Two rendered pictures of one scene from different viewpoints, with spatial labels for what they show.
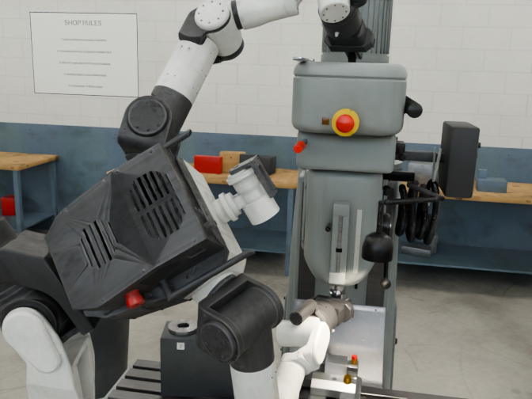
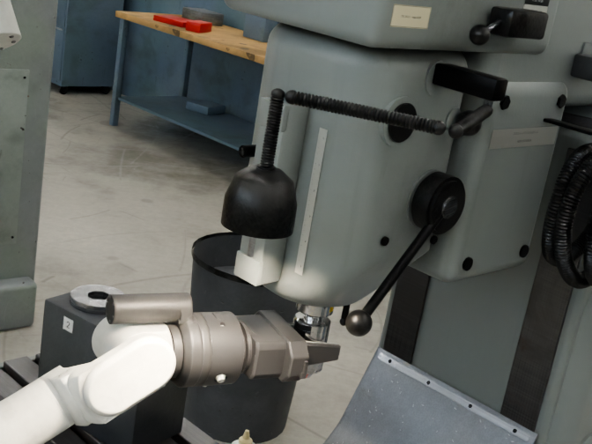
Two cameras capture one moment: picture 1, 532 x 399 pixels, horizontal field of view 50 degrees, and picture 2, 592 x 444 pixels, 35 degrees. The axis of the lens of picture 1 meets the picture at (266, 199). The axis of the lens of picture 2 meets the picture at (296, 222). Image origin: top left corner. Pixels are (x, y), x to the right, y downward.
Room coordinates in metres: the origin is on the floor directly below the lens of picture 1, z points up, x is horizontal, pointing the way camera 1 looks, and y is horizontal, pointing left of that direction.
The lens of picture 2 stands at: (0.54, -0.78, 1.74)
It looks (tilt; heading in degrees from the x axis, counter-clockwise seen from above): 17 degrees down; 33
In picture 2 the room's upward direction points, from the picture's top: 10 degrees clockwise
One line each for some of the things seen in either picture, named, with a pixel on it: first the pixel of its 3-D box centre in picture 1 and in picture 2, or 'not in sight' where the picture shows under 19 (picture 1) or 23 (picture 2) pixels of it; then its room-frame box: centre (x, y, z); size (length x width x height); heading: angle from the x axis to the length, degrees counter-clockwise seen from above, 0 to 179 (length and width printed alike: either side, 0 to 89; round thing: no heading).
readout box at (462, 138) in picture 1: (458, 157); not in sight; (1.73, -0.59, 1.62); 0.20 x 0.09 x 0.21; 170
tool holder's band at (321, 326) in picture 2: (337, 292); (312, 321); (1.49, -0.21, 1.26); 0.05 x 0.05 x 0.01
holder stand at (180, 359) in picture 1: (199, 356); (114, 363); (1.55, 0.18, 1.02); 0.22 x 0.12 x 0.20; 91
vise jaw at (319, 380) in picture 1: (333, 385); not in sight; (1.43, -0.21, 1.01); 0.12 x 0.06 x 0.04; 78
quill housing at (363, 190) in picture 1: (342, 221); (344, 165); (1.49, -0.21, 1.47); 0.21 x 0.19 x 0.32; 80
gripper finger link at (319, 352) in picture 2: not in sight; (318, 354); (1.47, -0.24, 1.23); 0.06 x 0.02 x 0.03; 153
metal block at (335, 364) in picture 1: (336, 368); not in sight; (1.48, -0.22, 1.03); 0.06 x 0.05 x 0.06; 78
